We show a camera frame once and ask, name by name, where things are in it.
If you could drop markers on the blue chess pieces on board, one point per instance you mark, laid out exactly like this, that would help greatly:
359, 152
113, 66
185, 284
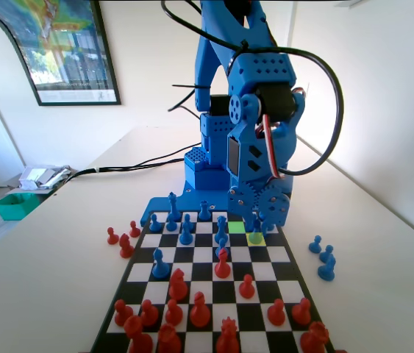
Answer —
162, 207

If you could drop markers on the blue queen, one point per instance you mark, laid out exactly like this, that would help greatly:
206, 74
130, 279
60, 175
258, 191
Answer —
221, 233

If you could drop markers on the blue rook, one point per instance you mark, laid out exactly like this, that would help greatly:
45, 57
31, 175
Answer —
203, 213

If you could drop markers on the red bishop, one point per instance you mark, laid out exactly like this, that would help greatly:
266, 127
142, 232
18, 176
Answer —
222, 266
199, 312

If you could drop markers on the red pawn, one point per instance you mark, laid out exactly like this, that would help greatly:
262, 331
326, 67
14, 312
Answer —
134, 230
301, 313
149, 315
123, 314
173, 314
112, 238
276, 314
246, 288

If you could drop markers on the black white chessboard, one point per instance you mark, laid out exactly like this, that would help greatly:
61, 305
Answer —
206, 272

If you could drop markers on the blue king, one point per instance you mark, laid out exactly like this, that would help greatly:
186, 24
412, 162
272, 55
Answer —
173, 204

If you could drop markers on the red knight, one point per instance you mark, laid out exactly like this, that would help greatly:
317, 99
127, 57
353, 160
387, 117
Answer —
125, 248
178, 287

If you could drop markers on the black zip tie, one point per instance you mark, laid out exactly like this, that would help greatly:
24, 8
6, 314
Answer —
188, 86

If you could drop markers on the red queen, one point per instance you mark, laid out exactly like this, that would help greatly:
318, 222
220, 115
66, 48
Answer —
227, 340

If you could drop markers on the red rook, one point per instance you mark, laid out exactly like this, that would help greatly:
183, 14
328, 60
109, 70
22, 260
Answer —
315, 338
137, 336

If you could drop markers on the paper and packaging pile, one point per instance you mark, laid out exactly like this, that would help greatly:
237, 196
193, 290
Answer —
37, 176

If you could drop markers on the black framed poster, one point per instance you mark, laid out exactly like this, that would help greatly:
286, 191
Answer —
74, 55

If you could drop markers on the green box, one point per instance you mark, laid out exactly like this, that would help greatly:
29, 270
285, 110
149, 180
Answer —
15, 209

